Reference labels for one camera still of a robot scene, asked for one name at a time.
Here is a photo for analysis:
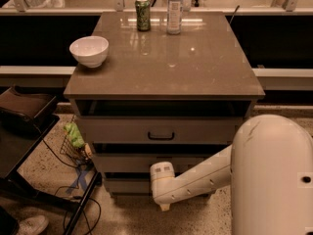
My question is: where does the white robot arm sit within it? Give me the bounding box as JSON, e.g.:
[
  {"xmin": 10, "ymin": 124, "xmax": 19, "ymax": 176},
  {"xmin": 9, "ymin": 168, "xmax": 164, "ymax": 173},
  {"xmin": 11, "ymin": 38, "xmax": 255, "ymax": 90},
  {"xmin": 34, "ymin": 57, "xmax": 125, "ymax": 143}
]
[{"xmin": 150, "ymin": 115, "xmax": 313, "ymax": 235}]

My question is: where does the grey drawer cabinet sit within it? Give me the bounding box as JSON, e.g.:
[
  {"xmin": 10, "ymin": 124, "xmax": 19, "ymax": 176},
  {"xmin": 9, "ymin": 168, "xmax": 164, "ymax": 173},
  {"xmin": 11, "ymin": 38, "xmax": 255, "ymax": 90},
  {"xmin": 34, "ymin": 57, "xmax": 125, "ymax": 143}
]
[{"xmin": 64, "ymin": 11, "xmax": 266, "ymax": 199}]

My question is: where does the green bag in basket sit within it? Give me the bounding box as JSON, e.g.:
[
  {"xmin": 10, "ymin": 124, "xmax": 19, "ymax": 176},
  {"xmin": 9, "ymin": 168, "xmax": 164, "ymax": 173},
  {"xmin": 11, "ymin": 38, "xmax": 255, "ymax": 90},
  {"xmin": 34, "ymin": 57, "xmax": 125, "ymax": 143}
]
[{"xmin": 64, "ymin": 122, "xmax": 85, "ymax": 148}]

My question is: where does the white sneaker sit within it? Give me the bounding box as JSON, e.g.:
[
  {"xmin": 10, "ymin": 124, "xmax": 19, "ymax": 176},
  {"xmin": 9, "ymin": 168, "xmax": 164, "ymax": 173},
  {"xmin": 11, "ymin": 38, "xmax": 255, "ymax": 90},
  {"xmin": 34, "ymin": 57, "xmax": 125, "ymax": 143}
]
[{"xmin": 17, "ymin": 215, "xmax": 49, "ymax": 235}]

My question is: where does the black cart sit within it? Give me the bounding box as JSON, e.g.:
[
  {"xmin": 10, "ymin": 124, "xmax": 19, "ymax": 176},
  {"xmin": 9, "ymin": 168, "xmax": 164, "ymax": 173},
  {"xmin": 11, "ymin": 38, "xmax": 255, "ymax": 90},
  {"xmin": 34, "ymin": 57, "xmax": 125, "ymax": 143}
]
[{"xmin": 0, "ymin": 115, "xmax": 101, "ymax": 235}]

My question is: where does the white ceramic bowl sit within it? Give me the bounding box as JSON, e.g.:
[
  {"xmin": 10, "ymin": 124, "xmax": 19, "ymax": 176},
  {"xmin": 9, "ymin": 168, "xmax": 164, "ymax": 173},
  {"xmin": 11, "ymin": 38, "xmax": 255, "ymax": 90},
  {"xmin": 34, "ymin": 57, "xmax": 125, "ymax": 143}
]
[{"xmin": 69, "ymin": 36, "xmax": 109, "ymax": 68}]

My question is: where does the green soda can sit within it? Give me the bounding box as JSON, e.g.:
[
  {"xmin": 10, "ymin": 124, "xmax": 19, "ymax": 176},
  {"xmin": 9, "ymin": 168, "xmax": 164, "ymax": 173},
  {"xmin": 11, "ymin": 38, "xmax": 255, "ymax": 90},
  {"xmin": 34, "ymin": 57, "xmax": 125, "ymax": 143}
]
[{"xmin": 135, "ymin": 0, "xmax": 151, "ymax": 31}]

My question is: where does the clear plastic water bottle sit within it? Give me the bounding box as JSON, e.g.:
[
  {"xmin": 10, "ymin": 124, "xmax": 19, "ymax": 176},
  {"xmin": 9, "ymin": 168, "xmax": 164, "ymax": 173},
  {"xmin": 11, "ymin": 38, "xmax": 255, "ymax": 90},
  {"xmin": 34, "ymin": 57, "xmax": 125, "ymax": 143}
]
[{"xmin": 166, "ymin": 0, "xmax": 183, "ymax": 34}]

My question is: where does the wire basket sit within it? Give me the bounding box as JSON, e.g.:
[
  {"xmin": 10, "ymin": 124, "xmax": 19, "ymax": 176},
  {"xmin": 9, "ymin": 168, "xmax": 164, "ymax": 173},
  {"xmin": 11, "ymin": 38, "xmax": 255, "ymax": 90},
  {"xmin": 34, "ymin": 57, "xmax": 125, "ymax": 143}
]
[{"xmin": 60, "ymin": 115, "xmax": 92, "ymax": 166}]

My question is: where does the black floor cable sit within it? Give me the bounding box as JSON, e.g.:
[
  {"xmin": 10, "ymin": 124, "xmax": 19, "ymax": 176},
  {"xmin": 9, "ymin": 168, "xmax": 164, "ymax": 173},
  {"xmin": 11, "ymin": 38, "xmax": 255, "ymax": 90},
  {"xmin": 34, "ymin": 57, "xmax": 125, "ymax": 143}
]
[{"xmin": 42, "ymin": 139, "xmax": 102, "ymax": 235}]

